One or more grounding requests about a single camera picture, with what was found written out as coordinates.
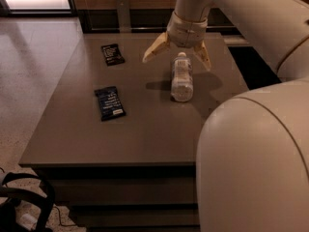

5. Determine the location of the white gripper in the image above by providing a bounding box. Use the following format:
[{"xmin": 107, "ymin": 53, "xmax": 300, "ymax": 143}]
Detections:
[{"xmin": 142, "ymin": 13, "xmax": 211, "ymax": 72}]

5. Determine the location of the clear plastic water bottle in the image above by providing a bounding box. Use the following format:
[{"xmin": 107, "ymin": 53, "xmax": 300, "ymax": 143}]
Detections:
[{"xmin": 171, "ymin": 52, "xmax": 193, "ymax": 102}]

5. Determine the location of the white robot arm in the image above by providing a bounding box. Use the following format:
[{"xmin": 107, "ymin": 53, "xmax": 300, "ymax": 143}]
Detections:
[{"xmin": 144, "ymin": 0, "xmax": 309, "ymax": 232}]

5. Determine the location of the black snack packet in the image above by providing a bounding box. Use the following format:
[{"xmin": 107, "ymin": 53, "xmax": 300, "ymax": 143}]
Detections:
[{"xmin": 100, "ymin": 43, "xmax": 126, "ymax": 66}]

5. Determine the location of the blue snack packet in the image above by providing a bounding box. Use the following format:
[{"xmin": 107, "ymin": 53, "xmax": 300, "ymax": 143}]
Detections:
[{"xmin": 94, "ymin": 86, "xmax": 126, "ymax": 121}]

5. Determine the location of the grey drawer cabinet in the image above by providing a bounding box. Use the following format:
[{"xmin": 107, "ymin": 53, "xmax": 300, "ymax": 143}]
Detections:
[{"xmin": 19, "ymin": 33, "xmax": 247, "ymax": 232}]

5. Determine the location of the left metal bracket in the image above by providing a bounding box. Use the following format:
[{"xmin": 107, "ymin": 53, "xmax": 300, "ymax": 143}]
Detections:
[{"xmin": 116, "ymin": 0, "xmax": 131, "ymax": 33}]

